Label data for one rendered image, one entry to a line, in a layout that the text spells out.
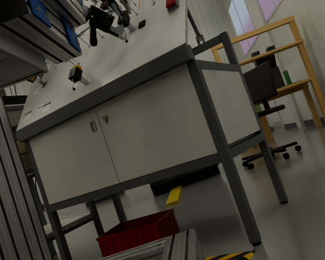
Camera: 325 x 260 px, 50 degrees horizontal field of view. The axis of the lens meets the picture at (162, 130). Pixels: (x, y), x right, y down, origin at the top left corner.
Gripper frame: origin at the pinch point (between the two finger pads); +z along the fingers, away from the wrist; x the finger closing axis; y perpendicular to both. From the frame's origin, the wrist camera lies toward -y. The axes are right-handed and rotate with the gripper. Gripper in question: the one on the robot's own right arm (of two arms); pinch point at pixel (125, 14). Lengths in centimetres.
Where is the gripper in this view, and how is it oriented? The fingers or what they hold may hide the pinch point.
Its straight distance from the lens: 183.0
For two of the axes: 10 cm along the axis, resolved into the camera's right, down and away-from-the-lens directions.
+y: 3.2, -5.8, 7.5
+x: -7.9, 2.8, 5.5
